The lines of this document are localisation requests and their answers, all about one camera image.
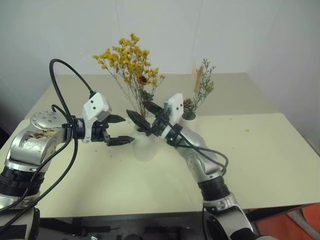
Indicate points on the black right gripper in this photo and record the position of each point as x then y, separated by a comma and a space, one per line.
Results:
158, 125

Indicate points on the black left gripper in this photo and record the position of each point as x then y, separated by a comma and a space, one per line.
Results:
98, 131

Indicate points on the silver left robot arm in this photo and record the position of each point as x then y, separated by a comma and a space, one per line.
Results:
27, 147

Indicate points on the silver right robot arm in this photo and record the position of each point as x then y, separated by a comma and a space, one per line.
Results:
200, 152

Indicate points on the yellow dried flower bouquet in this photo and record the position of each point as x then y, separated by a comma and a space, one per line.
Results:
130, 62

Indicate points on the green pinecone flower bouquet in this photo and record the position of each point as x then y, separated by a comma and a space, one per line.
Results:
203, 85

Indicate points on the tall white vase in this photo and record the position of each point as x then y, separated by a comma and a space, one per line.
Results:
145, 147

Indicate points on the short white vase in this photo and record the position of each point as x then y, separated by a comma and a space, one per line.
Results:
190, 122

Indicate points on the orange object beside table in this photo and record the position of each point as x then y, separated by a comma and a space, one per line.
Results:
290, 222

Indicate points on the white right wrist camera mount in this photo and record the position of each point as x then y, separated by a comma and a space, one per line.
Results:
176, 106

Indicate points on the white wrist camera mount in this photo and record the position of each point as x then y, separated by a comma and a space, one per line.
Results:
96, 106
176, 106

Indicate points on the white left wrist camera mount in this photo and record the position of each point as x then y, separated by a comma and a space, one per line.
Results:
96, 106

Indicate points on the dark frame under table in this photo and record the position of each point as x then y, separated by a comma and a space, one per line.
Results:
120, 227

